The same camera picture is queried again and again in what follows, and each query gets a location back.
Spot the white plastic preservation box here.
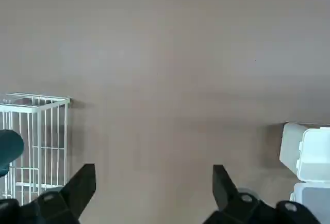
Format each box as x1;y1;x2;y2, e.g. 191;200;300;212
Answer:
279;122;330;183

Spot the cream wire rack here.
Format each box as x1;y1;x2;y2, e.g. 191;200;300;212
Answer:
0;92;72;206

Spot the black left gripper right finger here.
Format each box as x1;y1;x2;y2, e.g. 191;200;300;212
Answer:
203;164;323;224

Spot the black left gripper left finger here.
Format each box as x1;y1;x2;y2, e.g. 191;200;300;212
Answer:
0;164;96;224

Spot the teal mug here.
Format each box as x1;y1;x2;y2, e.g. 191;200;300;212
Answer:
0;130;25;179

